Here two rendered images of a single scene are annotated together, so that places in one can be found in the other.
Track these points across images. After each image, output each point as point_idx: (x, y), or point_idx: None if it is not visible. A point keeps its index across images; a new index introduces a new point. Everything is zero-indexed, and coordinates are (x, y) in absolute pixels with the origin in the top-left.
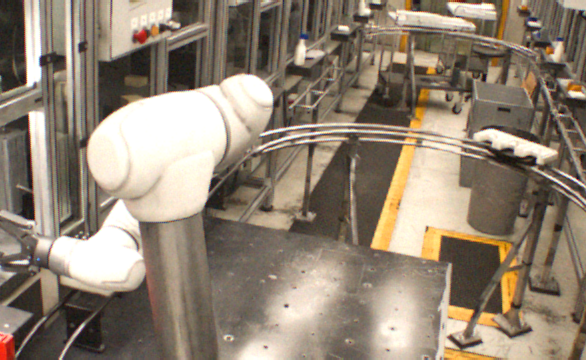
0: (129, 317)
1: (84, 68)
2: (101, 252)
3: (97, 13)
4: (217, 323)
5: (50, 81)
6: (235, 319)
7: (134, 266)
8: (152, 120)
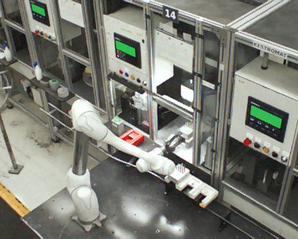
0: (183, 205)
1: (216, 127)
2: None
3: (228, 115)
4: (168, 230)
5: (196, 117)
6: (168, 237)
7: (137, 164)
8: (75, 103)
